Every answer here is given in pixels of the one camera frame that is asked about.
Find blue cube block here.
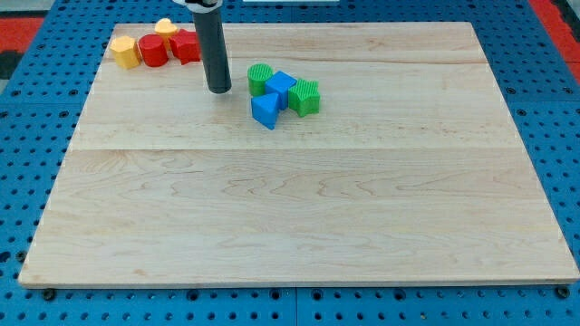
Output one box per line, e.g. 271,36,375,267
265,71,297,110

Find yellow hexagon block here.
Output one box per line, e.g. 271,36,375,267
110,35,141,70

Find blue triangle block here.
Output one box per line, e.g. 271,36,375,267
251,93,279,129

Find green star block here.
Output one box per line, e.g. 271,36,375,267
288,79,321,118

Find yellow heart block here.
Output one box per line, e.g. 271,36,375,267
154,18,179,51

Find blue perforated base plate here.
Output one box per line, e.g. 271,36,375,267
1,0,579,325

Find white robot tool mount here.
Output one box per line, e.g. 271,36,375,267
174,0,223,8

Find green cylinder block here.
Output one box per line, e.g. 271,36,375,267
246,63,274,96

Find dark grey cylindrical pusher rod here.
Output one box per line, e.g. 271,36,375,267
192,5,231,94

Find red cylinder block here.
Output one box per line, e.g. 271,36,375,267
138,34,169,67

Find light wooden board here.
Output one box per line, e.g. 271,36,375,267
18,22,579,289

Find red star block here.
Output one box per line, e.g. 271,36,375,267
169,29,201,65

